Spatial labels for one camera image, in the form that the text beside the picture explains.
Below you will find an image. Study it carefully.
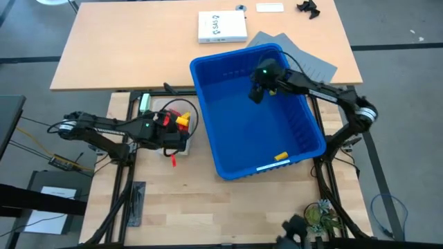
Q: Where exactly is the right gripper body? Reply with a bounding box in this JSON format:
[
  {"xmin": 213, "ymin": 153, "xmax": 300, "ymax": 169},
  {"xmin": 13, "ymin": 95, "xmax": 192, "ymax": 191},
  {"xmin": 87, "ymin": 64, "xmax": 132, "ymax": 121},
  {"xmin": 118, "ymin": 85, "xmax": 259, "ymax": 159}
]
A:
[{"xmin": 251, "ymin": 57, "xmax": 288, "ymax": 91}]

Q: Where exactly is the white cardboard box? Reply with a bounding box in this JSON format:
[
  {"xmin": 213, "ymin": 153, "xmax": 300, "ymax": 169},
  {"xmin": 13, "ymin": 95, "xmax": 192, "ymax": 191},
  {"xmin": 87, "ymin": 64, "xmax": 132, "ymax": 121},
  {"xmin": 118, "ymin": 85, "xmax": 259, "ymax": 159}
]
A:
[{"xmin": 197, "ymin": 10, "xmax": 248, "ymax": 44}]

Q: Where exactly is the black plastic bracket part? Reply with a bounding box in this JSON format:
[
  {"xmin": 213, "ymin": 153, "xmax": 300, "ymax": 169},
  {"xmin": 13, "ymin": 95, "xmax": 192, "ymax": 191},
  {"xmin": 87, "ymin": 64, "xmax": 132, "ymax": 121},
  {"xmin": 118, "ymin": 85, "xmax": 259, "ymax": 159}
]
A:
[{"xmin": 296, "ymin": 0, "xmax": 321, "ymax": 20}]

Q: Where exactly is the white paper sheet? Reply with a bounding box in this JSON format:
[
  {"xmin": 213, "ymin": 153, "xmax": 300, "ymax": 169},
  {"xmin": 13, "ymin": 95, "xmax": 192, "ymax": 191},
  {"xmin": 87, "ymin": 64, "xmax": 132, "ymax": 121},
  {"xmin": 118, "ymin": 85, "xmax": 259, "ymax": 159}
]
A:
[{"xmin": 24, "ymin": 186, "xmax": 77, "ymax": 235}]

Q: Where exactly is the black table clamp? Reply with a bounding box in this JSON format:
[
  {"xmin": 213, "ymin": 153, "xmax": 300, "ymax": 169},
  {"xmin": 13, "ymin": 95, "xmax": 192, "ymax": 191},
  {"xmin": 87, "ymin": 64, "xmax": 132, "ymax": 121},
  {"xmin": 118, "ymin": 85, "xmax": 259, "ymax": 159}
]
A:
[{"xmin": 162, "ymin": 82, "xmax": 179, "ymax": 95}]

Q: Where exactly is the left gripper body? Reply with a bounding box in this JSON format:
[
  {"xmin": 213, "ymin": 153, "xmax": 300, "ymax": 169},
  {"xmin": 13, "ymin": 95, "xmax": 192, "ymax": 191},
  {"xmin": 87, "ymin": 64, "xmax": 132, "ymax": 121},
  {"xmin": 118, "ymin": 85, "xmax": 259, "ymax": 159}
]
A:
[{"xmin": 138, "ymin": 110, "xmax": 190, "ymax": 151}]

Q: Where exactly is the clear plastic block container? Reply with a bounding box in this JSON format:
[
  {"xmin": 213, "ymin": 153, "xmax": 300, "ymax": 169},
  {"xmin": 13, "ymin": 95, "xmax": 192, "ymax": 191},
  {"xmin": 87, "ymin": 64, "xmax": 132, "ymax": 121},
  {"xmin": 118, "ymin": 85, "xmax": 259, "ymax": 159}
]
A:
[{"xmin": 150, "ymin": 98, "xmax": 195, "ymax": 156}]

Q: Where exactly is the large blue plastic bin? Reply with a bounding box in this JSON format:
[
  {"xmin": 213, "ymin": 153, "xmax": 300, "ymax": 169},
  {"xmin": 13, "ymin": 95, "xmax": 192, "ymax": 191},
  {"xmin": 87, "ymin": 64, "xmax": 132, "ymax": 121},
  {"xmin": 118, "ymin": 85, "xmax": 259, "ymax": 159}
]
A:
[{"xmin": 189, "ymin": 43, "xmax": 327, "ymax": 181}]

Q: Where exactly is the white flat rectangular pad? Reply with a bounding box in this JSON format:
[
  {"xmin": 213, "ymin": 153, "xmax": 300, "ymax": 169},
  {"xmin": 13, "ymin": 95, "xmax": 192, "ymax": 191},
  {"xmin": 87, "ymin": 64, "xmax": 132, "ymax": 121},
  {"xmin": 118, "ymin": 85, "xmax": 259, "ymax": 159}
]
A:
[{"xmin": 255, "ymin": 2, "xmax": 285, "ymax": 14}]

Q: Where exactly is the small electronics board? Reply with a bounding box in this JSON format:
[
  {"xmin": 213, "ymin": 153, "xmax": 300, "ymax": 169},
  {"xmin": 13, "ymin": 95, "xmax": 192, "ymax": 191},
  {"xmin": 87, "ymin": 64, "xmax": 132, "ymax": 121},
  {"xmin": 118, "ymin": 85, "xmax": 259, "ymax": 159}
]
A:
[{"xmin": 47, "ymin": 155, "xmax": 75, "ymax": 171}]

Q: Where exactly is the black metal bar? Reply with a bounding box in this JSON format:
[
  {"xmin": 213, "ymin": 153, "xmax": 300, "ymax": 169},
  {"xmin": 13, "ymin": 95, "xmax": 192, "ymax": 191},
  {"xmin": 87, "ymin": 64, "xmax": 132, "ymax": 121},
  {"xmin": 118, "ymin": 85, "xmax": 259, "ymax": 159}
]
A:
[{"xmin": 0, "ymin": 183, "xmax": 87, "ymax": 217}]

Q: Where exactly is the potted succulent plant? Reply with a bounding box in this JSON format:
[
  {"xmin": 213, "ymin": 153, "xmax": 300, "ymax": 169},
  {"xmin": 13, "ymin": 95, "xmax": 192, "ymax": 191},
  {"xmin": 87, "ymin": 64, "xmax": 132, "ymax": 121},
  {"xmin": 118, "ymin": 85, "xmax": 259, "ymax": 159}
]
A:
[{"xmin": 303, "ymin": 199, "xmax": 347, "ymax": 248}]

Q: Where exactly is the yellow floor cable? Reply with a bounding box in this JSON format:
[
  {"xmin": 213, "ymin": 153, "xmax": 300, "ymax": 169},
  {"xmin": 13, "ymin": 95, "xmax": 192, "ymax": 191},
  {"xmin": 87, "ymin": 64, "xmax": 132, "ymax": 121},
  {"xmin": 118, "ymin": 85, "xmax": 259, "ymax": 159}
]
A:
[{"xmin": 15, "ymin": 127, "xmax": 94, "ymax": 171}]

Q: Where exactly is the blue coiled floor cable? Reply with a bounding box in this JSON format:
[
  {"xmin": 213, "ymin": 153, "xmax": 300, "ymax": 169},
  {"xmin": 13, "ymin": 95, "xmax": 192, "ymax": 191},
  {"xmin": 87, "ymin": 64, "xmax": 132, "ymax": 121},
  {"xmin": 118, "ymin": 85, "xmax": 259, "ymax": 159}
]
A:
[{"xmin": 370, "ymin": 193, "xmax": 409, "ymax": 239}]

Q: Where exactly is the black aluminium rig frame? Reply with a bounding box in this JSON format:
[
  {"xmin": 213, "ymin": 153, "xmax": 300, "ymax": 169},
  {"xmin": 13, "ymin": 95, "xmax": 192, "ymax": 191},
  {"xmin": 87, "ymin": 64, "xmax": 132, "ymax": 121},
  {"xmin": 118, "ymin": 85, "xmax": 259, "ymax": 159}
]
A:
[{"xmin": 82, "ymin": 88, "xmax": 378, "ymax": 249}]

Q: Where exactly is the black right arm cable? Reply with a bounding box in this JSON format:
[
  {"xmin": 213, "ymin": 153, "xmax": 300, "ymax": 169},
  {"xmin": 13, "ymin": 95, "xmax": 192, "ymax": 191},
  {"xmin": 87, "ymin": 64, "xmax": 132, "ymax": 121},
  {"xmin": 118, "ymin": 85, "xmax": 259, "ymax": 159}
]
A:
[{"xmin": 276, "ymin": 50, "xmax": 312, "ymax": 82}]

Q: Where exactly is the beige laminate desk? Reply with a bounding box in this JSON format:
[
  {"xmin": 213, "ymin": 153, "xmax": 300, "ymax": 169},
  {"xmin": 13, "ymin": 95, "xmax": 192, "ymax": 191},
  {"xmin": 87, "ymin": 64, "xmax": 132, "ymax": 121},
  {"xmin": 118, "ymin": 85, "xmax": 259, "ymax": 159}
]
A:
[{"xmin": 49, "ymin": 0, "xmax": 363, "ymax": 91}]

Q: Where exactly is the black side table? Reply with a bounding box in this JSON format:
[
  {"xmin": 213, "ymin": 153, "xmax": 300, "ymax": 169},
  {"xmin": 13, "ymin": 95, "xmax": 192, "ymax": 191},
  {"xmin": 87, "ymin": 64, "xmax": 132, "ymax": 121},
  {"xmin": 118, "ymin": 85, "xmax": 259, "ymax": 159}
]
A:
[{"xmin": 0, "ymin": 95, "xmax": 27, "ymax": 160}]

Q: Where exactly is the black floor box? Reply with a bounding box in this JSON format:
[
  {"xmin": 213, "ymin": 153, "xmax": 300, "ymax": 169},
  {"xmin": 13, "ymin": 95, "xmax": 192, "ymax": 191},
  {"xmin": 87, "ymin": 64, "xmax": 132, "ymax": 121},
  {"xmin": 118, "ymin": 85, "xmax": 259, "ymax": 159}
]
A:
[{"xmin": 22, "ymin": 169, "xmax": 84, "ymax": 236}]

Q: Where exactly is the grey divider with long slots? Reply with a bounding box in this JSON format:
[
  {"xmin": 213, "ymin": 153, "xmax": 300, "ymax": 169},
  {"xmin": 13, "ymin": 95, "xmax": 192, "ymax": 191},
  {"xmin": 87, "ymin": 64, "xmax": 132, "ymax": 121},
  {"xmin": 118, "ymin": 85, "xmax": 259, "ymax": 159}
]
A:
[{"xmin": 276, "ymin": 33, "xmax": 338, "ymax": 84}]

